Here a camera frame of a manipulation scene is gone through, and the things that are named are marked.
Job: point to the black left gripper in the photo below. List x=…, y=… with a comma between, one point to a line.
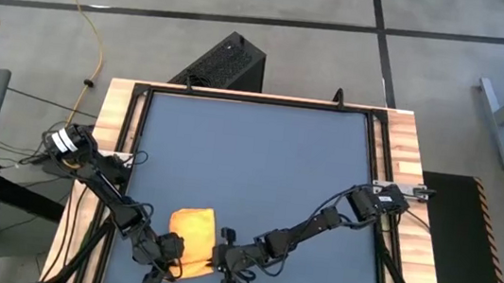
x=159, y=250

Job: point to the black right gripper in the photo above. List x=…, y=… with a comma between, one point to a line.
x=229, y=260

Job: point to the orange microfibre towel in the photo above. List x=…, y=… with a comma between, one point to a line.
x=193, y=242

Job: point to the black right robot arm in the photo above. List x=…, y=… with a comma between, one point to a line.
x=319, y=223

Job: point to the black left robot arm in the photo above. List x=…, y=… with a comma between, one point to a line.
x=100, y=181

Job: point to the blue-grey table mat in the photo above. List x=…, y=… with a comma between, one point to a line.
x=268, y=162

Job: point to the black computer tower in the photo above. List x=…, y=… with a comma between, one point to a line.
x=222, y=64

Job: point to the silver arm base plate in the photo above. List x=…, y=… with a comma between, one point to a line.
x=125, y=156
x=378, y=183

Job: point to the black table frame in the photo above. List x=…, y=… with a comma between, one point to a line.
x=261, y=99

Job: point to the black frame clamp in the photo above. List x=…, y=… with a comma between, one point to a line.
x=338, y=99

